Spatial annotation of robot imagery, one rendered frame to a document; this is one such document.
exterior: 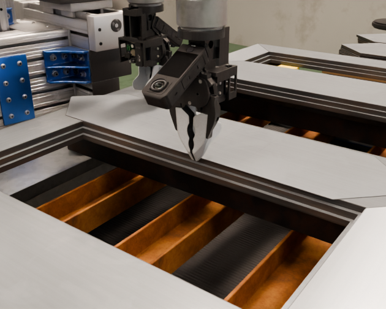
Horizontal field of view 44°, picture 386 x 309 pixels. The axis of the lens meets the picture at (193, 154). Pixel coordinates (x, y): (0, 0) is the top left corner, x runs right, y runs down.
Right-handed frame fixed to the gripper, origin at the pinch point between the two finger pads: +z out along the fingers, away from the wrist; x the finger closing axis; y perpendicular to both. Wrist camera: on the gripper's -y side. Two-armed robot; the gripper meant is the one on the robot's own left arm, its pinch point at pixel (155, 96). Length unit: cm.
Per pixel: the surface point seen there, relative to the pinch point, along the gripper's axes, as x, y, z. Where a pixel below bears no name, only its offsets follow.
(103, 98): -9.9, 6.5, 0.6
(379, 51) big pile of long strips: 26, -77, 1
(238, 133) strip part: 25.5, 6.7, 0.7
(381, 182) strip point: 53, 11, 1
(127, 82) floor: -224, -221, 86
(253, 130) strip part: 26.8, 3.5, 0.7
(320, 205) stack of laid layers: 47, 20, 2
